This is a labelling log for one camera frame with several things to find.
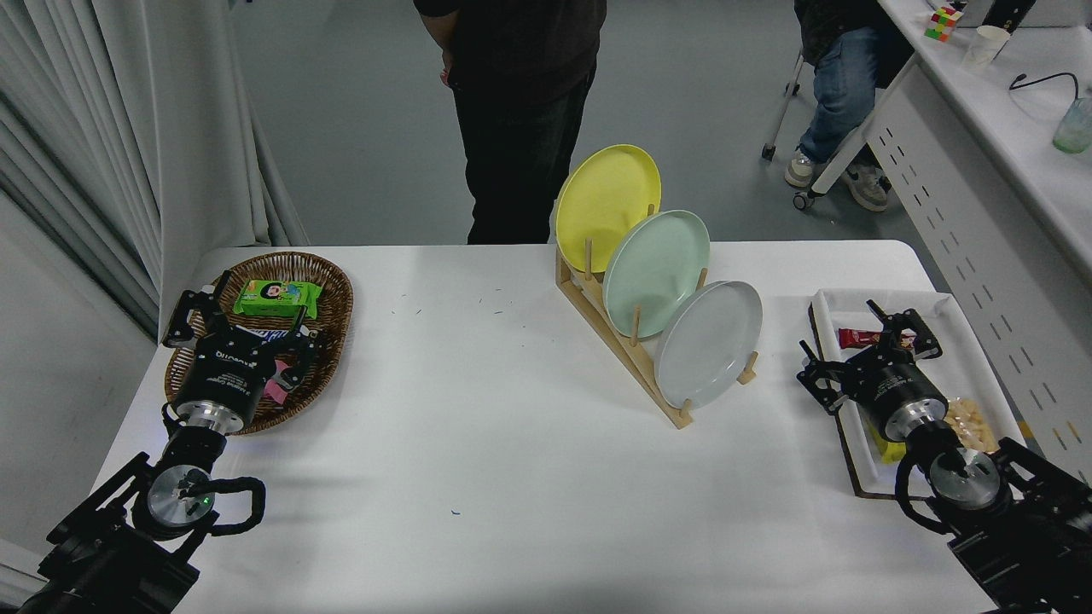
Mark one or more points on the person's hand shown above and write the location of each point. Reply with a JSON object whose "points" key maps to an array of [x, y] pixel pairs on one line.
{"points": [[445, 68]]}

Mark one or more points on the white wheeled chair frame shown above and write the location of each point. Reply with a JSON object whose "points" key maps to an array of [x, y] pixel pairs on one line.
{"points": [[823, 179]]}

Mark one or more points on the pink snack packet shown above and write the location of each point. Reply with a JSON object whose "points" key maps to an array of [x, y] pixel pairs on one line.
{"points": [[275, 392]]}

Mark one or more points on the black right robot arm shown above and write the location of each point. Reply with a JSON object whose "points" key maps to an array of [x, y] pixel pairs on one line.
{"points": [[1024, 529]]}

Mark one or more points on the black object on desk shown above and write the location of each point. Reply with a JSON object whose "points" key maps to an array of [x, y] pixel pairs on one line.
{"points": [[1011, 13]]}

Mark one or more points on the pale green glass cup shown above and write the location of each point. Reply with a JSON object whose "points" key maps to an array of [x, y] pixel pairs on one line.
{"points": [[1075, 128]]}

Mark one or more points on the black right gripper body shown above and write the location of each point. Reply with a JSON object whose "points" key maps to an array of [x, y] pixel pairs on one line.
{"points": [[891, 384]]}

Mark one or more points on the wooden plate rack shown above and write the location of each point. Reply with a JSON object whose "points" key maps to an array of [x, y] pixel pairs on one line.
{"points": [[680, 418]]}

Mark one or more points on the red snack bar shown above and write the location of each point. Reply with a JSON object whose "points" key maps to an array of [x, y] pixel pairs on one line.
{"points": [[853, 338]]}

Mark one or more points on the seated person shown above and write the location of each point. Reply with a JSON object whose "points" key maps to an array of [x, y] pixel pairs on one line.
{"points": [[840, 85]]}

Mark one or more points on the white rectangular tray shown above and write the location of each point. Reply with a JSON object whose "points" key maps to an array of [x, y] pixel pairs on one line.
{"points": [[964, 367]]}

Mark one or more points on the white perforated desk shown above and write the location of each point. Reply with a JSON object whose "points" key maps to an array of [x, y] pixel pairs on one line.
{"points": [[981, 222]]}

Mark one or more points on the yellow plate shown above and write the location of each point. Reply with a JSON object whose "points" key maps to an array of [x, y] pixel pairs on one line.
{"points": [[601, 200]]}

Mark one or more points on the clear bag of crackers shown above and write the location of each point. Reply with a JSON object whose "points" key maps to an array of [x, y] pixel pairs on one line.
{"points": [[972, 426]]}

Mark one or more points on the brown wicker basket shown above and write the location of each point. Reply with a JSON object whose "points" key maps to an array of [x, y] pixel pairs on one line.
{"points": [[333, 315]]}

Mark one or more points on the yellow snack pack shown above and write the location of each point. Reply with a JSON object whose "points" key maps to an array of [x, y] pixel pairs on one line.
{"points": [[887, 448]]}

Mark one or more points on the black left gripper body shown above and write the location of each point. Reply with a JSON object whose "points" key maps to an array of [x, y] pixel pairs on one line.
{"points": [[226, 371]]}

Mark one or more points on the grey curtain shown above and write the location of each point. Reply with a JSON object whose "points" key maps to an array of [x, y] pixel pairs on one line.
{"points": [[128, 128]]}

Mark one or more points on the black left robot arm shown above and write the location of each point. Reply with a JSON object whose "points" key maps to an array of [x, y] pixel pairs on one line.
{"points": [[102, 554]]}

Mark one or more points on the person's forearm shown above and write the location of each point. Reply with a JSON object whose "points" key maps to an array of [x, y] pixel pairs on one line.
{"points": [[435, 26]]}

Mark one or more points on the mint green plate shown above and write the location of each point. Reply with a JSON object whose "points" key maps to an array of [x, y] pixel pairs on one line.
{"points": [[653, 269]]}

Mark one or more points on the grey plate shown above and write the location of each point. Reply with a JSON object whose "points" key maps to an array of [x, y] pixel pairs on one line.
{"points": [[708, 345]]}

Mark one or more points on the standing person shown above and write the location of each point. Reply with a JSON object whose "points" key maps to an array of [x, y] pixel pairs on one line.
{"points": [[520, 128]]}

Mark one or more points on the green snack pack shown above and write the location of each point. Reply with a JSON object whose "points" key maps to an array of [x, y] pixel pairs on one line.
{"points": [[277, 298]]}

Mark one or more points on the colourful puzzle cube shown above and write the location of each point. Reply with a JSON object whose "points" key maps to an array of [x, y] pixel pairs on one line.
{"points": [[943, 24]]}

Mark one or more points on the blue white snack bar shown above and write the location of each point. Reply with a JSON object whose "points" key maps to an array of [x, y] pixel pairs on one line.
{"points": [[256, 329]]}

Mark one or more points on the white paper cup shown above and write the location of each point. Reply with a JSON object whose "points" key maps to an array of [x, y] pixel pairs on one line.
{"points": [[985, 47]]}

